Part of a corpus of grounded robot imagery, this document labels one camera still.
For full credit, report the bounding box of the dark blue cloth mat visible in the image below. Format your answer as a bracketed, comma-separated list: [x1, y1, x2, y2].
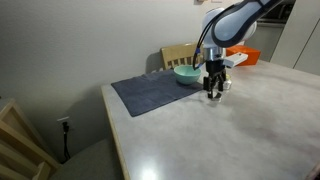
[110, 69, 205, 118]

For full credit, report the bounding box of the teal ceramic bowl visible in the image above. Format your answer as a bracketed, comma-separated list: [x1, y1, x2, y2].
[173, 64, 203, 86]

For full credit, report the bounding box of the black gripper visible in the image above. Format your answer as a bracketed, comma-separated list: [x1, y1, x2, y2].
[202, 60, 228, 100]

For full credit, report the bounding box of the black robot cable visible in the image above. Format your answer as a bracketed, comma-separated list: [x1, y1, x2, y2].
[192, 13, 218, 71]

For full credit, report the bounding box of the grey kitchen counter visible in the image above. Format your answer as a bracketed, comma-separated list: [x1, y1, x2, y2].
[248, 21, 287, 63]

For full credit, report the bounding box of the wooden chair frame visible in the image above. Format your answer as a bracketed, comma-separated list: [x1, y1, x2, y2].
[0, 99, 62, 180]

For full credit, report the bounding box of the white wall outlet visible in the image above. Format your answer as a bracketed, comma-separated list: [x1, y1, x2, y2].
[56, 116, 71, 125]

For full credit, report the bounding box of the white tall cabinet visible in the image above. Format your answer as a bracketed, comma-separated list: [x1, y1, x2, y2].
[269, 0, 320, 76]

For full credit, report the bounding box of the orange box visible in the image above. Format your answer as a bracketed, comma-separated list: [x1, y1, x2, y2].
[225, 45, 262, 67]

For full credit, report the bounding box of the black plug with cable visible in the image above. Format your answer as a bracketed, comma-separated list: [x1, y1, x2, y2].
[61, 121, 72, 161]

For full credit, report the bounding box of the black microwave oven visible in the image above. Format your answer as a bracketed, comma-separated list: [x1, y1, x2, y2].
[264, 2, 296, 24]

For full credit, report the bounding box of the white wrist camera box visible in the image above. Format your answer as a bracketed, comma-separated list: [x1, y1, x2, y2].
[222, 52, 249, 69]

